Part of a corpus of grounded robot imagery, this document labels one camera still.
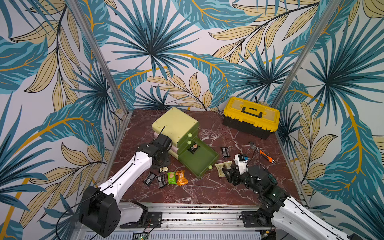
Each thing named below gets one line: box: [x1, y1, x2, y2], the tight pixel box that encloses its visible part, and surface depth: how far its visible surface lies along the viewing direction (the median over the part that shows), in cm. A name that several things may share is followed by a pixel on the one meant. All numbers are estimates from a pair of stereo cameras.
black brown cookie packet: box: [187, 144, 201, 155], surface depth 99 cm
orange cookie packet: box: [175, 170, 189, 186], surface depth 87 cm
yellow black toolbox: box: [222, 96, 280, 140], surface depth 100 cm
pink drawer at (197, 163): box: [178, 138, 220, 178], surface depth 96 cm
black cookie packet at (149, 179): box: [143, 172, 156, 187], surface depth 87 cm
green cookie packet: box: [167, 171, 177, 186], surface depth 87 cm
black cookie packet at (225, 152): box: [220, 146, 232, 159], surface depth 99 cm
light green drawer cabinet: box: [152, 107, 199, 160], surface depth 85 cm
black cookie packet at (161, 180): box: [156, 174, 167, 189], surface depth 86 cm
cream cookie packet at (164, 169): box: [159, 166, 169, 173], surface depth 80 cm
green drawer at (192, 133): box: [177, 127, 200, 147], surface depth 84 cm
